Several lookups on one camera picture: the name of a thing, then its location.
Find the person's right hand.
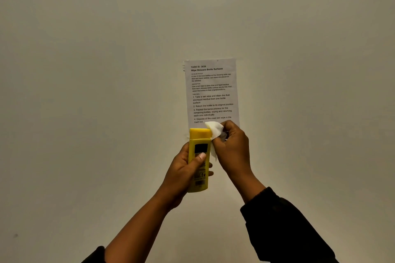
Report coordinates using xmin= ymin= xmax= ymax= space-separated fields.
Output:
xmin=212 ymin=120 xmax=254 ymax=182

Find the printed paper sheet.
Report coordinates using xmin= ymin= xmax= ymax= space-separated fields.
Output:
xmin=183 ymin=58 xmax=240 ymax=132

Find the yellow skincare bottle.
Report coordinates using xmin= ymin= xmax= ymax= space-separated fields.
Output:
xmin=187 ymin=128 xmax=212 ymax=193

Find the person's left forearm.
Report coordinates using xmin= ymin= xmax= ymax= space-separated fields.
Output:
xmin=81 ymin=191 xmax=171 ymax=263

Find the person's left hand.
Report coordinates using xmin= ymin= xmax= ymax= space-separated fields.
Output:
xmin=157 ymin=142 xmax=214 ymax=211

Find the person's right forearm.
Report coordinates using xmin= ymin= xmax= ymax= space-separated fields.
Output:
xmin=234 ymin=170 xmax=340 ymax=263

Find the white wet wipe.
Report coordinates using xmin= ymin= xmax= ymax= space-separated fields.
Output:
xmin=204 ymin=121 xmax=224 ymax=161

